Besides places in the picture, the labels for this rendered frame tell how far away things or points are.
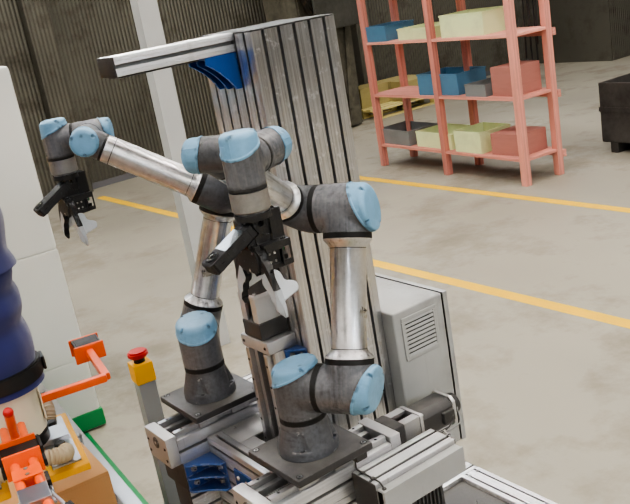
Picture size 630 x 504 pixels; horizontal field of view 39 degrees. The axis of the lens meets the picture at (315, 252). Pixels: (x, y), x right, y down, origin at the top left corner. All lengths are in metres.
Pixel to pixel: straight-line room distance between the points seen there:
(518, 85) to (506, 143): 0.63
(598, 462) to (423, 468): 1.85
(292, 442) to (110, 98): 10.20
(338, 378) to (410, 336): 0.46
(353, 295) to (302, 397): 0.27
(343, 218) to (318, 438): 0.53
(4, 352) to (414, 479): 1.02
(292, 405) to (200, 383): 0.50
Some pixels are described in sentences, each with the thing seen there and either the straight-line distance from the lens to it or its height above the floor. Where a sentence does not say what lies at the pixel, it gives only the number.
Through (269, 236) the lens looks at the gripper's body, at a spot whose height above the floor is 1.67.
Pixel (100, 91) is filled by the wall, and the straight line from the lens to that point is 12.06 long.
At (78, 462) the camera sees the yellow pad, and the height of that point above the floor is 1.11.
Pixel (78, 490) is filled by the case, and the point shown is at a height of 0.93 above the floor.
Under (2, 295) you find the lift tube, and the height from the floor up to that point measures 1.54.
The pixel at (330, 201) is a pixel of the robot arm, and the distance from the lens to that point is 2.03.
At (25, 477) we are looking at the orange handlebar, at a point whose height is 1.24.
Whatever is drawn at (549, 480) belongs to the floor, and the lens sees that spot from 3.89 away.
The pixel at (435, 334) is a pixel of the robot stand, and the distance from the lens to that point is 2.50.
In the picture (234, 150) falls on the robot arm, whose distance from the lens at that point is 1.62.
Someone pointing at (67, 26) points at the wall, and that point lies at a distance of 11.94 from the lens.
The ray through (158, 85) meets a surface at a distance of 5.33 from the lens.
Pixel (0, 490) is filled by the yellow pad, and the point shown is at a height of 1.11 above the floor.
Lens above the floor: 2.11
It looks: 17 degrees down
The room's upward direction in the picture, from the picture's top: 10 degrees counter-clockwise
